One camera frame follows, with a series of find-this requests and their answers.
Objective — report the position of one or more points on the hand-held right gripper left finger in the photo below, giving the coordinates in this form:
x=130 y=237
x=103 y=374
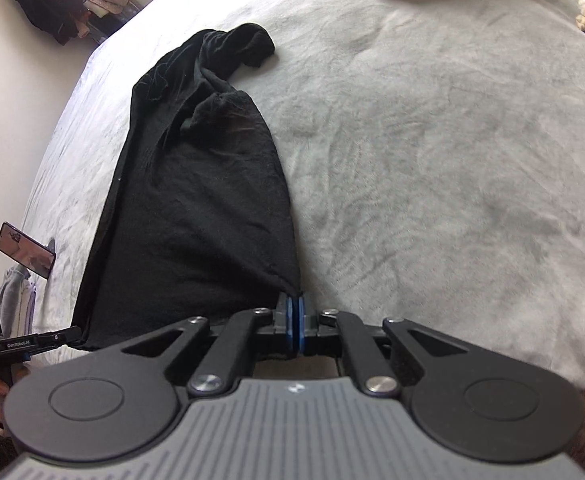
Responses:
x=286 y=325

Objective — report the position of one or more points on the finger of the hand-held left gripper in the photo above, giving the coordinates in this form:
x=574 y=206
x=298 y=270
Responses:
x=60 y=337

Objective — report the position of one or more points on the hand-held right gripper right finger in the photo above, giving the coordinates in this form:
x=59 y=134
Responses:
x=301 y=325

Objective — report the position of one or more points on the black garment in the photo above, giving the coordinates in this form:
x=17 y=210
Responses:
x=197 y=200

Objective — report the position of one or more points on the grey folded clothes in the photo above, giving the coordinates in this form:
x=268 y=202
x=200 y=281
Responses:
x=15 y=300

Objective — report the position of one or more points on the hanging pink clothes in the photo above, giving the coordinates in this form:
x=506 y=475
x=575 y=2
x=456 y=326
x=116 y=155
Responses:
x=107 y=2

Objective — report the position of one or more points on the black smartphone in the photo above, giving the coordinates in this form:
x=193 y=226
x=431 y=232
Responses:
x=25 y=250

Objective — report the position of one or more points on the bed with grey sheet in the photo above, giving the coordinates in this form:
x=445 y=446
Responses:
x=422 y=160

